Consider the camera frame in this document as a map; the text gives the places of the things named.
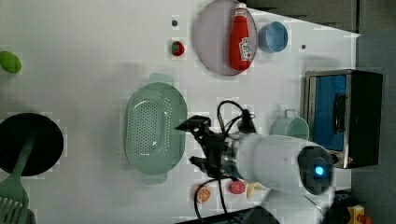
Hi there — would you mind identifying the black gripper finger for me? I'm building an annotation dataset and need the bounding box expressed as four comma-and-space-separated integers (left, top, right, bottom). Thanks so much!
189, 156, 211, 172
176, 115, 211, 133

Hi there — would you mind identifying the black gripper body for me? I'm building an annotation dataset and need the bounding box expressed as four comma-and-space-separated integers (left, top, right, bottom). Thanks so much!
194, 130, 239, 181

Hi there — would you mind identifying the green plastic strainer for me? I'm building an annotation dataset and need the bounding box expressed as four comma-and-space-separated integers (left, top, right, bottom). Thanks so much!
124, 73, 188, 185

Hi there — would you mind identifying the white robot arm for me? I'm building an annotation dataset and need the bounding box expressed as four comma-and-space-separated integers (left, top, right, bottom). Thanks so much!
177, 115, 334, 224

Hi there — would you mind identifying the orange slice toy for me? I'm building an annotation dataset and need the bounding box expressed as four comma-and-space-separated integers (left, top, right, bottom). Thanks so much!
196, 186, 211, 203

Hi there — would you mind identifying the toy strawberry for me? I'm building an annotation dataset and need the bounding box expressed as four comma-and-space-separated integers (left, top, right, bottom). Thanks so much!
228, 180, 246, 194

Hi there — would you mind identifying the toy peeled banana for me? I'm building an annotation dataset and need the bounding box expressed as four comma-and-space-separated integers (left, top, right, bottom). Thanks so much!
247, 182, 266, 199

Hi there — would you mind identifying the green mug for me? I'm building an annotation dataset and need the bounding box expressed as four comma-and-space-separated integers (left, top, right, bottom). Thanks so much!
272, 109, 309, 140

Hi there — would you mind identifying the red toy tomato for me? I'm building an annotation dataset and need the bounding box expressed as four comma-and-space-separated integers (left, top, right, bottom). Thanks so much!
171, 41, 185, 57

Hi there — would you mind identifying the red ketchup bottle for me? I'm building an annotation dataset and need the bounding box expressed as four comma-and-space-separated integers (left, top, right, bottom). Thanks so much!
229, 3, 252, 71

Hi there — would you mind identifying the grey round plate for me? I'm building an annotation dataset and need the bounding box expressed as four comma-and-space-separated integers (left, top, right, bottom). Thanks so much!
194, 0, 258, 76

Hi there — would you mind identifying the blue cup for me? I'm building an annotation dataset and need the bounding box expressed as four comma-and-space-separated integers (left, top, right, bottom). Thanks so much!
258, 21, 289, 53

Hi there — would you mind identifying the black toaster oven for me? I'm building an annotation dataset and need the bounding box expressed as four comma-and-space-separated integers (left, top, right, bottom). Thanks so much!
304, 69, 383, 169

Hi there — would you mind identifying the green spatula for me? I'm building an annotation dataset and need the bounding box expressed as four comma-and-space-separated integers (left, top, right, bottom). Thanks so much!
0, 133, 36, 224

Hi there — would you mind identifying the green toy lime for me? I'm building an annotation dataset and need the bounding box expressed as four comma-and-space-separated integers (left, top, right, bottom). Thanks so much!
0, 51, 21, 73

